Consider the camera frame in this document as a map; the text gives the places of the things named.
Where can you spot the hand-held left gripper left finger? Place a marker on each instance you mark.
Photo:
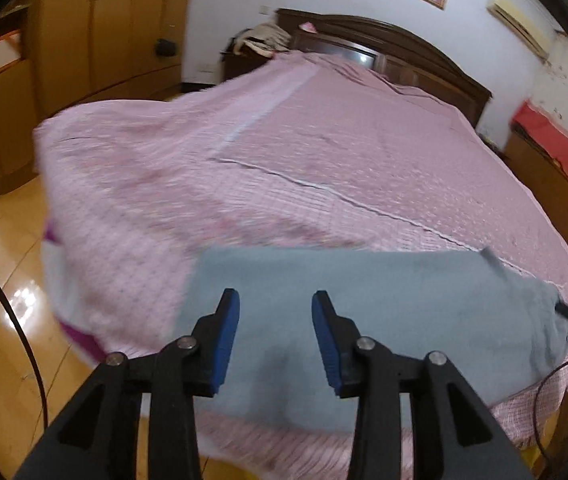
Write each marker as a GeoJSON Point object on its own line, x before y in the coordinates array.
{"type": "Point", "coordinates": [226, 325]}

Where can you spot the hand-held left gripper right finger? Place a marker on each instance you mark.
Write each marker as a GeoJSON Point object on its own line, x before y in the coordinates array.
{"type": "Point", "coordinates": [325, 330]}

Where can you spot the grey pants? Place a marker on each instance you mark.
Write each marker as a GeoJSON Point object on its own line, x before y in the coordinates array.
{"type": "Point", "coordinates": [274, 325]}

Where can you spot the low wooden cabinet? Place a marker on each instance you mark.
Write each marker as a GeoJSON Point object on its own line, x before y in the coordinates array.
{"type": "Point", "coordinates": [564, 210]}

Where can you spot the pink checked bedspread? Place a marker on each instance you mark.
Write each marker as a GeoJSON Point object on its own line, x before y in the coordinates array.
{"type": "Point", "coordinates": [364, 160]}

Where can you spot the dark wooden nightstand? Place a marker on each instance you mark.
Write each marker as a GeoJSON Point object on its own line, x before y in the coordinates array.
{"type": "Point", "coordinates": [239, 67]}

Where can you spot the small black device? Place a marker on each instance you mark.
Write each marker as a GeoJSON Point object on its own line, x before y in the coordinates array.
{"type": "Point", "coordinates": [165, 47]}

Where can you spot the dark wooden headboard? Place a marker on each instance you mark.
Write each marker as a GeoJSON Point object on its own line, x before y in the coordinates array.
{"type": "Point", "coordinates": [414, 55]}

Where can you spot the pile of clothes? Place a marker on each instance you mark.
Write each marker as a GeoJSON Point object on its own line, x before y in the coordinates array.
{"type": "Point", "coordinates": [264, 37]}

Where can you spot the white air conditioner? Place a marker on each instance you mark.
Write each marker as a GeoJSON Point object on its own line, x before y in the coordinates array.
{"type": "Point", "coordinates": [519, 22]}

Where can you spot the small pink item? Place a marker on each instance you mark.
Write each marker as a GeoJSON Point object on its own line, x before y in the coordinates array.
{"type": "Point", "coordinates": [308, 27]}

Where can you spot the wooden wardrobe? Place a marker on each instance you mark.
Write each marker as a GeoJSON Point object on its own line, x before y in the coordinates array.
{"type": "Point", "coordinates": [88, 35]}

